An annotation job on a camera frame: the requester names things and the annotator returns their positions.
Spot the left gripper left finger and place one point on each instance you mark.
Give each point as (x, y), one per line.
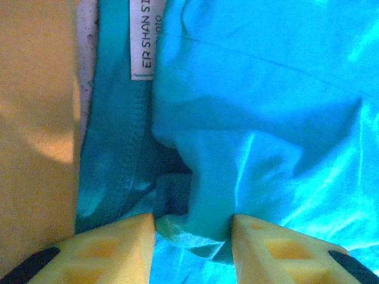
(103, 254)

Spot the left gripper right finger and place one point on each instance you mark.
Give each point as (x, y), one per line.
(281, 257)

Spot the teal t-shirt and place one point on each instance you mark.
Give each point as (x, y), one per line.
(251, 88)

